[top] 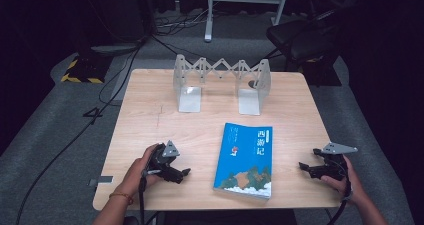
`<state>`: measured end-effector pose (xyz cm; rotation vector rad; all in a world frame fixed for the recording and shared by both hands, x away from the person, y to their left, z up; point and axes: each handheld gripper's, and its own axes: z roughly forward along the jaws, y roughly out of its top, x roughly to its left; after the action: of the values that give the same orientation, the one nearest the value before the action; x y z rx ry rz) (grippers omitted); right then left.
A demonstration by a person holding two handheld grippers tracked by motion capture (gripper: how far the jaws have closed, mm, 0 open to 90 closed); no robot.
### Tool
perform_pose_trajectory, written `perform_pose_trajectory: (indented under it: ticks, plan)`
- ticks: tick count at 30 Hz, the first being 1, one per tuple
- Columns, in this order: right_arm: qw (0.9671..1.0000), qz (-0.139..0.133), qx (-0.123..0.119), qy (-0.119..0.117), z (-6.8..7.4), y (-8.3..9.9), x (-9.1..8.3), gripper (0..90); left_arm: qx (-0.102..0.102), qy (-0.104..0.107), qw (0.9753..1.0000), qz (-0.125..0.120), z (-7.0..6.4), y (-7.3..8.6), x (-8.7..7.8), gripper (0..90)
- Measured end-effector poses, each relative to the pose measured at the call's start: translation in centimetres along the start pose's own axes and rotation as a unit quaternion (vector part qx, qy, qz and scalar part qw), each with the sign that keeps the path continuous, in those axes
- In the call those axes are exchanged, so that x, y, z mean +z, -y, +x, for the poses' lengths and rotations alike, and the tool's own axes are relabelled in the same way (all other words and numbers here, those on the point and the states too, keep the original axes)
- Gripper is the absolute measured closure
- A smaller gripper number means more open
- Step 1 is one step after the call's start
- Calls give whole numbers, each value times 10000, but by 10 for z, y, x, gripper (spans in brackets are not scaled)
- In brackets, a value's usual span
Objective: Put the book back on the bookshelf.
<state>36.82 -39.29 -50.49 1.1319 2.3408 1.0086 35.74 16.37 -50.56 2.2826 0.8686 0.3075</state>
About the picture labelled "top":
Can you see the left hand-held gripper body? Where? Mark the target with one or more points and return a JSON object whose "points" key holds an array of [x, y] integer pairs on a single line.
{"points": [[164, 163]]}

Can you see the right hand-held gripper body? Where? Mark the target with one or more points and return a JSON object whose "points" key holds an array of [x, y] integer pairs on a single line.
{"points": [[333, 166]]}

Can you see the blue book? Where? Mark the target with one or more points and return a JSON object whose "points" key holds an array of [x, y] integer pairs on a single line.
{"points": [[246, 160]]}

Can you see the grey extendable bookend rack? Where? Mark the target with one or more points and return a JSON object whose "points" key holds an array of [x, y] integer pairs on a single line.
{"points": [[221, 81]]}

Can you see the person's right hand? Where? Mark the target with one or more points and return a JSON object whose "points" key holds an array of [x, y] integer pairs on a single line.
{"points": [[346, 185]]}

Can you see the person's left hand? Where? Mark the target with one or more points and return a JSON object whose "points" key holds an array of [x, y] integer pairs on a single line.
{"points": [[137, 173]]}

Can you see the grey tape strip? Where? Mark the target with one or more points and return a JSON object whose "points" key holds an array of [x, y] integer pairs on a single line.
{"points": [[100, 180]]}

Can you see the black chair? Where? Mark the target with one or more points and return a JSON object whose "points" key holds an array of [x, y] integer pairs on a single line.
{"points": [[300, 35]]}

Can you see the yellow black striped base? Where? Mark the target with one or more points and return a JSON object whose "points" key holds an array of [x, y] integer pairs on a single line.
{"points": [[85, 72]]}

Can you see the dark stand with base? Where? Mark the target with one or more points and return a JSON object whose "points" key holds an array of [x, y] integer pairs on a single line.
{"points": [[113, 35]]}

